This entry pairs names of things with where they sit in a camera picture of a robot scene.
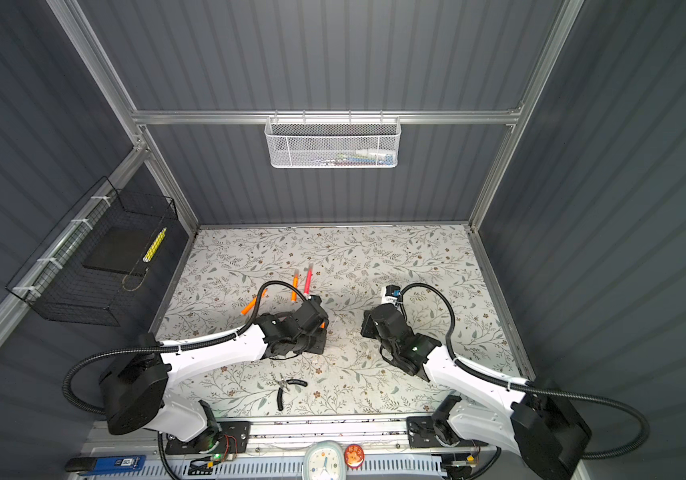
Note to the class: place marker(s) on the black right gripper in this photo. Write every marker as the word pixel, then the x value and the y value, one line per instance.
pixel 367 329

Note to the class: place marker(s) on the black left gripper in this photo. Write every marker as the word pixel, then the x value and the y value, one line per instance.
pixel 320 347

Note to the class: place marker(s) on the pink marker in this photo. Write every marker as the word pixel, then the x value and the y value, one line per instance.
pixel 308 280

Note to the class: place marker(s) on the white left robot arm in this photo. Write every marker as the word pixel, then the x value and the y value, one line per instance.
pixel 139 390

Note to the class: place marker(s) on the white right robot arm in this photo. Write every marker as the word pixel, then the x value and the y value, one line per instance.
pixel 545 431

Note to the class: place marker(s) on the lone orange marker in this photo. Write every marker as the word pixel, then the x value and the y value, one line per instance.
pixel 252 304

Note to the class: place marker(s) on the red round button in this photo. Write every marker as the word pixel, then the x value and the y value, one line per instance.
pixel 354 456

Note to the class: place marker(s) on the white analog clock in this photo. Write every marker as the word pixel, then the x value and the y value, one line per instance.
pixel 324 461

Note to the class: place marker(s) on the yellow marker in basket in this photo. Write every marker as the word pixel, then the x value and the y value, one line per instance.
pixel 154 246

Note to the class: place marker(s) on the black flat pad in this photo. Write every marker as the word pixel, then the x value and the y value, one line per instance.
pixel 120 251

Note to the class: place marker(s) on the black handled pliers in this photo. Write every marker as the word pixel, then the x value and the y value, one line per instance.
pixel 284 386

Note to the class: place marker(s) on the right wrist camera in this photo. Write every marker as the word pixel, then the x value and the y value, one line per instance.
pixel 391 294

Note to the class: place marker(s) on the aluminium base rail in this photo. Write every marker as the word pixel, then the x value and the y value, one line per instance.
pixel 267 435

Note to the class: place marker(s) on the white wire mesh basket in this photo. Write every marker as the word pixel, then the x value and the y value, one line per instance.
pixel 309 145

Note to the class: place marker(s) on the black wire wall basket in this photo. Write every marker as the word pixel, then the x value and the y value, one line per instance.
pixel 58 288

